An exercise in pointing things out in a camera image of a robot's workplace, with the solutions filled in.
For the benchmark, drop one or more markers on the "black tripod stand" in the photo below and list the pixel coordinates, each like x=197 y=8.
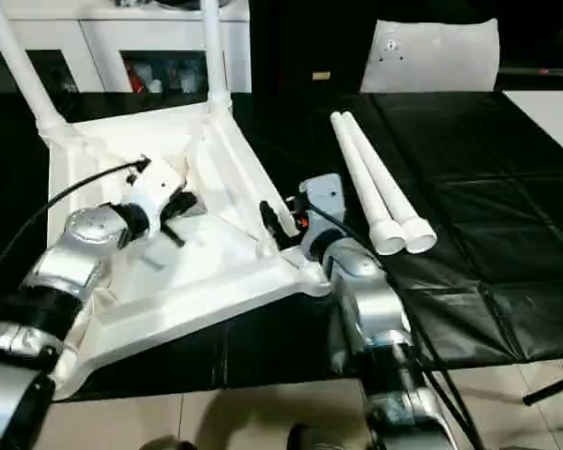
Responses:
x=551 y=391

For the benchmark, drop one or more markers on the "black work mat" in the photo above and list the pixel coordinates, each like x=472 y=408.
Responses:
x=474 y=211

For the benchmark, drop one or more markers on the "small yellow label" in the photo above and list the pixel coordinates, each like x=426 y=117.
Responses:
x=321 y=75

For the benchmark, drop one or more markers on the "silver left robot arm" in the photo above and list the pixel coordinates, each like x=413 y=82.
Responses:
x=61 y=276

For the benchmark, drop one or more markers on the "black cabinet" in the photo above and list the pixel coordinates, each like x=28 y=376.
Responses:
x=309 y=42

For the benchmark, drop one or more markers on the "white flat panel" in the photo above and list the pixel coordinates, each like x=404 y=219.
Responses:
x=551 y=122

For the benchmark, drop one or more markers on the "white cabinet with glass doors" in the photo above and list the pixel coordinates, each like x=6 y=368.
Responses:
x=98 y=42

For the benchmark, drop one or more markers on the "black bar with red mark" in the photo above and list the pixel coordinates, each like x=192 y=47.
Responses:
x=539 y=72

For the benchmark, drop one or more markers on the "dark right robot foot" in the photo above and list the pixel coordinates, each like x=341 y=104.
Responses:
x=324 y=438

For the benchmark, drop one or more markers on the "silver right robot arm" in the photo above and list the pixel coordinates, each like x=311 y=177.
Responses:
x=375 y=319

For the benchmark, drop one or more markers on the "white plastic table top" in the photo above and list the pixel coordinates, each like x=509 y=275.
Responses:
x=216 y=290

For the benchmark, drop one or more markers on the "white plastic table leg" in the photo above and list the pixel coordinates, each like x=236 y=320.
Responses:
x=363 y=178
x=394 y=187
x=216 y=56
x=23 y=70

